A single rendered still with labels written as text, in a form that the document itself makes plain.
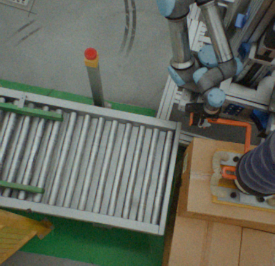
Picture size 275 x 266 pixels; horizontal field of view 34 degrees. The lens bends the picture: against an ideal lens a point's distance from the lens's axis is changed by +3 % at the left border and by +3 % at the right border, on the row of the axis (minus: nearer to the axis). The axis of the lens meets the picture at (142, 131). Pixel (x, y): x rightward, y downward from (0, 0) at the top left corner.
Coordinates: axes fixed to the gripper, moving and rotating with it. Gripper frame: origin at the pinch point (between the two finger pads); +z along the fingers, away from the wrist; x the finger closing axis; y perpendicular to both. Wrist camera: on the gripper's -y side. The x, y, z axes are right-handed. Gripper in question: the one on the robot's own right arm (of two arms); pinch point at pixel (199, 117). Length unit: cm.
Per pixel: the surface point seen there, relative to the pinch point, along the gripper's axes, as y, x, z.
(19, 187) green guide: -94, -43, 43
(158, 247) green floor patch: -6, -65, 108
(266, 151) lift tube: 19, -27, -54
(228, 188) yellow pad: 19.9, -32.5, 10.7
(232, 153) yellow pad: 20.5, -13.7, 10.8
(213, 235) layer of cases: 22, -54, 54
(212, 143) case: 10.3, -8.8, 13.4
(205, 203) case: 9.1, -41.4, 13.5
